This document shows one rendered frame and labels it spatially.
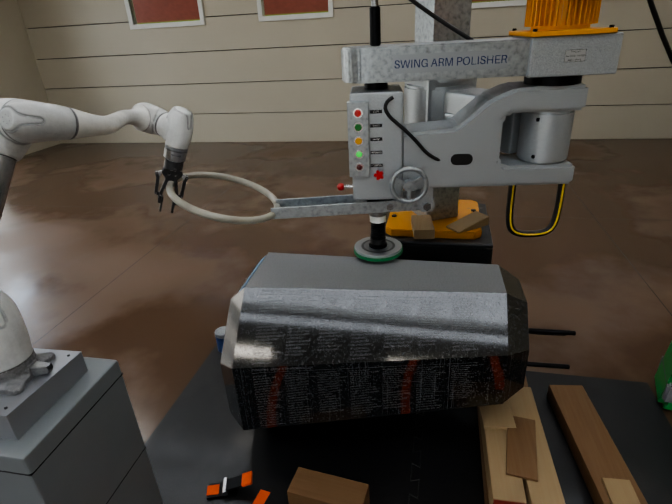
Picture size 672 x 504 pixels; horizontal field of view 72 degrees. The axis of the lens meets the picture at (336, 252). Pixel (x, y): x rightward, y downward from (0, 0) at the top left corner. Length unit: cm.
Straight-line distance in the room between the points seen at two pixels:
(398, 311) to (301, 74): 656
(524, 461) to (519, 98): 136
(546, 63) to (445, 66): 34
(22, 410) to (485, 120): 174
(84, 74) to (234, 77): 282
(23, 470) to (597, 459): 203
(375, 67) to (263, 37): 648
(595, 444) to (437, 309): 95
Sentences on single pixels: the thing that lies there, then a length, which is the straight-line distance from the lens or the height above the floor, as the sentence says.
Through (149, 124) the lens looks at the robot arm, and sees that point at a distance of 206.
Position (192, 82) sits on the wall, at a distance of 879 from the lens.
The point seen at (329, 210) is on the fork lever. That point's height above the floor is 105.
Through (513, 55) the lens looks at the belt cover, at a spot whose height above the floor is 162.
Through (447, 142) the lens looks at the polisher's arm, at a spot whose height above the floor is 133.
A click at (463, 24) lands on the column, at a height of 172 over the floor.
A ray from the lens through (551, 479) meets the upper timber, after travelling 206.
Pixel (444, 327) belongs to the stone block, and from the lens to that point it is 182.
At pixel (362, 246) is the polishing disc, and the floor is 85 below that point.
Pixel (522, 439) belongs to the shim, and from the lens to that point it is 214.
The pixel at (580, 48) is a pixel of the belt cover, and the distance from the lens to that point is 192.
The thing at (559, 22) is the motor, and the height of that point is 172.
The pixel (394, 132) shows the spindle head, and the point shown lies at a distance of 183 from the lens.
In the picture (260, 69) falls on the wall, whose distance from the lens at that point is 827.
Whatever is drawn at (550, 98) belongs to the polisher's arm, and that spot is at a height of 147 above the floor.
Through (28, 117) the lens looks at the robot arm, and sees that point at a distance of 163.
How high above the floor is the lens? 175
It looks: 26 degrees down
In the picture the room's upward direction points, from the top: 3 degrees counter-clockwise
